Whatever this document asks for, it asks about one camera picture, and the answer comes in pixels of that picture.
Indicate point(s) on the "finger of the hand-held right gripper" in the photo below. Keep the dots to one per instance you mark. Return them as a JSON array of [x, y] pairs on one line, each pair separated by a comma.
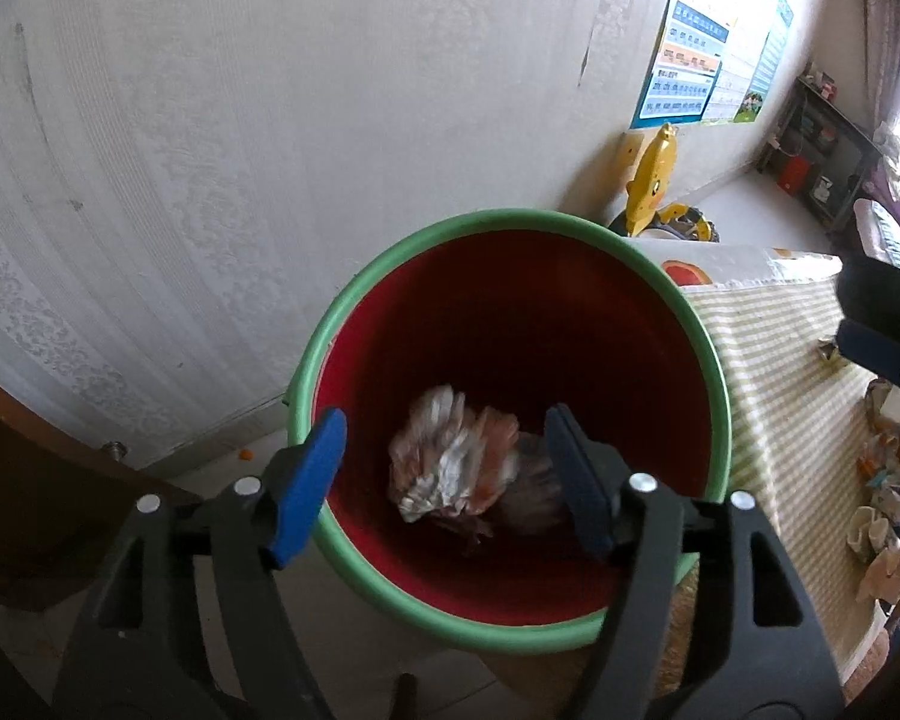
[[889, 356]]

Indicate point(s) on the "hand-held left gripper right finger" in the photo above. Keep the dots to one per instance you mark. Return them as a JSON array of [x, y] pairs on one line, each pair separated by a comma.
[[577, 480]]

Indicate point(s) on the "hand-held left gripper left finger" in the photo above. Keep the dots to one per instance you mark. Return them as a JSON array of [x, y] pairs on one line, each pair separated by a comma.
[[307, 480]]

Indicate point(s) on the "large paper ball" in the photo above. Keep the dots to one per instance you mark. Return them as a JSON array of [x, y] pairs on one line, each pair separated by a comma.
[[889, 476]]

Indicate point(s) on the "orange white paper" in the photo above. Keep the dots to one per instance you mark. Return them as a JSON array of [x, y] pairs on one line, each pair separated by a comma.
[[442, 465]]

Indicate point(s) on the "green rimmed red bucket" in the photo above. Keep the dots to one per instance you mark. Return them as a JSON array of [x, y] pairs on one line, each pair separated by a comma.
[[495, 300]]

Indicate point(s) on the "crumpled grey paper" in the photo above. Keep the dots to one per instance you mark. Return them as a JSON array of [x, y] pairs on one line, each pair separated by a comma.
[[532, 495]]

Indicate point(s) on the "green checkered tablecloth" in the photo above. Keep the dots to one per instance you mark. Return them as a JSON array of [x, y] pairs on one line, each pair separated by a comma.
[[780, 427]]

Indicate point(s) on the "bed with plaid blanket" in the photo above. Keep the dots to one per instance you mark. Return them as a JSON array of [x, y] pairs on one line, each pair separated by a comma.
[[892, 225]]

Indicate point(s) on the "white container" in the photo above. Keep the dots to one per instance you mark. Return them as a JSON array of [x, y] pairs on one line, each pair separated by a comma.
[[821, 189]]

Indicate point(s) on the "small red bin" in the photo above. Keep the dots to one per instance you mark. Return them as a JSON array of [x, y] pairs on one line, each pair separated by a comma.
[[795, 174]]

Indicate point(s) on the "dark metal shelf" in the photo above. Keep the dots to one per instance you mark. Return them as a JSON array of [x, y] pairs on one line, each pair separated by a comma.
[[832, 127]]

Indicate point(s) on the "yellow black toy vehicle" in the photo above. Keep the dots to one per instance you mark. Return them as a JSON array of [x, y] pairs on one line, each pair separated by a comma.
[[682, 221]]

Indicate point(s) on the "brown wooden furniture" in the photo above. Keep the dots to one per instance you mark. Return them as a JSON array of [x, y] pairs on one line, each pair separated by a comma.
[[45, 510]]

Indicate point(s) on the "yellow duck toy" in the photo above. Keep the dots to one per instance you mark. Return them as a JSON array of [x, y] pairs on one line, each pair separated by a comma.
[[649, 180]]

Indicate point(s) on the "green bordered wall poster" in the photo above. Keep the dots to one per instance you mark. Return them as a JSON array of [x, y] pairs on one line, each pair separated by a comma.
[[769, 52]]

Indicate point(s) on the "white grid wall poster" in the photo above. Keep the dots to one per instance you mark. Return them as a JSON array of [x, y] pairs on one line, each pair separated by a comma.
[[739, 60]]

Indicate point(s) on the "blue striped wall poster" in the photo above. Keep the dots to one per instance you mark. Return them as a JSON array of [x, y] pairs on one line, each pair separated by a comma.
[[682, 67]]

